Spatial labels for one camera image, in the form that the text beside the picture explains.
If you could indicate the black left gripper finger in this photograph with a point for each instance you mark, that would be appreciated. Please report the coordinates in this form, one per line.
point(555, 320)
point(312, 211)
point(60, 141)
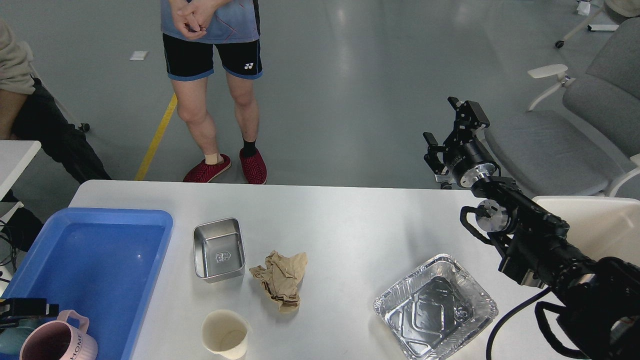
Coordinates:
point(28, 307)
point(6, 323)

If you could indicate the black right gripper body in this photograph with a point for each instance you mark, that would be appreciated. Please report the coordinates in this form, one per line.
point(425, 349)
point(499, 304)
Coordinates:
point(464, 161)

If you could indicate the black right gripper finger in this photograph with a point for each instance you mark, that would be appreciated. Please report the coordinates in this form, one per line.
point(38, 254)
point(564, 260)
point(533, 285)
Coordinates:
point(469, 116)
point(433, 145)

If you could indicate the pink plastic mug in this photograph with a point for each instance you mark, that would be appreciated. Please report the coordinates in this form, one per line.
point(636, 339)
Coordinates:
point(65, 338)

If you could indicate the square stainless steel tray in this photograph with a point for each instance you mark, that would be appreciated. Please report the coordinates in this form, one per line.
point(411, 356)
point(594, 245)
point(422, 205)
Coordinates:
point(219, 253)

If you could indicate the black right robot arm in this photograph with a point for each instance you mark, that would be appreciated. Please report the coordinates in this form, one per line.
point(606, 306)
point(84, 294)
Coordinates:
point(598, 318)

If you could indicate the blue plastic bin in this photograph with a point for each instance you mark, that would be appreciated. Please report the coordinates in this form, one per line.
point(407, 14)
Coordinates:
point(101, 262)

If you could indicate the white chair base far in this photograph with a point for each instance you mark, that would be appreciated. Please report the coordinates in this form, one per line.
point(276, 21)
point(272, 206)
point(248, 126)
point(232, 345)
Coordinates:
point(592, 10)

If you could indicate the grey office chair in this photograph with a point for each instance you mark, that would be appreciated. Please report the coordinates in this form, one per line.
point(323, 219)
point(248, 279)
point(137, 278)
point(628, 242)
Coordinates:
point(581, 135)

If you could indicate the white side table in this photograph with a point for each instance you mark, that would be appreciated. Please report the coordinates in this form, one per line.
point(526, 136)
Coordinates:
point(15, 156)

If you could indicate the cream waste bin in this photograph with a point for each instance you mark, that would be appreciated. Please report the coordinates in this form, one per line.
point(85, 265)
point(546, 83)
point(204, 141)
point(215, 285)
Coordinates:
point(599, 226)

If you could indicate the aluminium foil tray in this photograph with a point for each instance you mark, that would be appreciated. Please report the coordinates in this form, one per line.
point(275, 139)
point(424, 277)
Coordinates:
point(436, 309)

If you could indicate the seated person at left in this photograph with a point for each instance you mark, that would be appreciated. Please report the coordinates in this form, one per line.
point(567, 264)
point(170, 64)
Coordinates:
point(28, 112)

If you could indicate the crumpled brown paper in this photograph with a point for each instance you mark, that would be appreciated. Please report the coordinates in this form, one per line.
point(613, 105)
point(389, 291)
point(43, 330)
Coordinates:
point(280, 277)

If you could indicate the cream paper cup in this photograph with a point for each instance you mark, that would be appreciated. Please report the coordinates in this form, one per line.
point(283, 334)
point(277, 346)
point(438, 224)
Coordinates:
point(225, 333)

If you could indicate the standing person in shorts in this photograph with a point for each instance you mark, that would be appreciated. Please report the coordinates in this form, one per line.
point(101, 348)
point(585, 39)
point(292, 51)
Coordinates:
point(193, 31)

